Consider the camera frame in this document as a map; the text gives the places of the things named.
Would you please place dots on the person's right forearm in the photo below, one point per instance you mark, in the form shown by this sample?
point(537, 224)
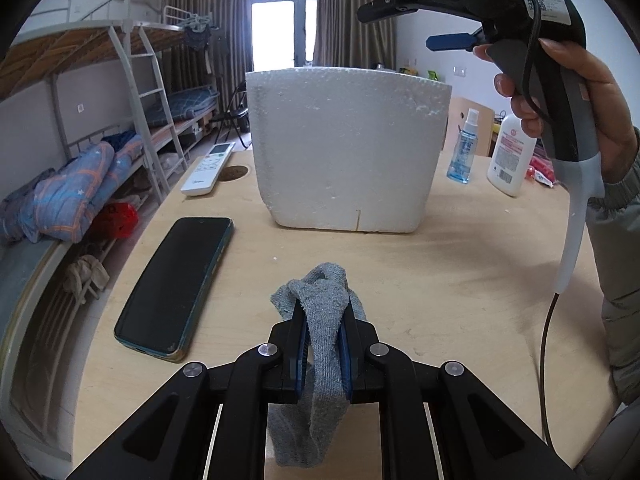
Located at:
point(620, 260)

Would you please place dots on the white foam box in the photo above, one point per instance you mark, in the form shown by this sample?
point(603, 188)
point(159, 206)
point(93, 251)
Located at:
point(340, 160)

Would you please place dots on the metal bunk bed with quilt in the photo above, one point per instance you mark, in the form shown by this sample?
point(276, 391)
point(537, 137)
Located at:
point(60, 50)

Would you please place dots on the grey sock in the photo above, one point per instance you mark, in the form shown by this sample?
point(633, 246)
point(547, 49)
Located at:
point(325, 305)

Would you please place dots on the dark hanging garment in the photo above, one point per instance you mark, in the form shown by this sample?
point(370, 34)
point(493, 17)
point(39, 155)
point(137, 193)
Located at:
point(197, 37)

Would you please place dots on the white bed ladder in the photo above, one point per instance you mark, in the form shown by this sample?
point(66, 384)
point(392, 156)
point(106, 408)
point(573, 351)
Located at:
point(150, 95)

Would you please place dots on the blue spray bottle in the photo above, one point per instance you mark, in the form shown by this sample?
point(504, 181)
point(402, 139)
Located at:
point(462, 155)

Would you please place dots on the glass balcony door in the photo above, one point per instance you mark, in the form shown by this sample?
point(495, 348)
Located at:
point(280, 25)

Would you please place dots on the wooden smiley face chair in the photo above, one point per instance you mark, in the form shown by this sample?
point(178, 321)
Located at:
point(457, 125)

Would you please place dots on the blue patterned quilt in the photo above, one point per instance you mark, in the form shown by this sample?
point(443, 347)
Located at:
point(75, 185)

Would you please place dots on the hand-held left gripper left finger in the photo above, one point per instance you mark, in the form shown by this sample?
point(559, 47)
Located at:
point(301, 360)

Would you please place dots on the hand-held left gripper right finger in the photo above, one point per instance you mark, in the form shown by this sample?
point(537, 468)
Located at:
point(344, 360)

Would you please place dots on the white lotion bottle red pump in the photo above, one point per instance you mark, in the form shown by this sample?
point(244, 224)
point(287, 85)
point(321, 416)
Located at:
point(510, 160)

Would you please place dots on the person's right hand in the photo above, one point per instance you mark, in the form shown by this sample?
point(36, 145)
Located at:
point(610, 120)

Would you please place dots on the red plastic bag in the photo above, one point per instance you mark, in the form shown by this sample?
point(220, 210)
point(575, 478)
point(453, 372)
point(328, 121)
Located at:
point(115, 220)

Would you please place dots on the black smartphone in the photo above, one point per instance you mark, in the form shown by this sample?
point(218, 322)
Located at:
point(175, 285)

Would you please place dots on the black folding chair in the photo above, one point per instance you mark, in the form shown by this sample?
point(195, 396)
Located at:
point(235, 117)

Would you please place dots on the large red snack packet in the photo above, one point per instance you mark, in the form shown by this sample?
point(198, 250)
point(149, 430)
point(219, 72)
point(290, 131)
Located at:
point(542, 166)

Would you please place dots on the white remote control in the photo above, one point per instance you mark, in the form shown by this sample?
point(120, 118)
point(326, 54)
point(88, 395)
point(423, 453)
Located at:
point(207, 170)

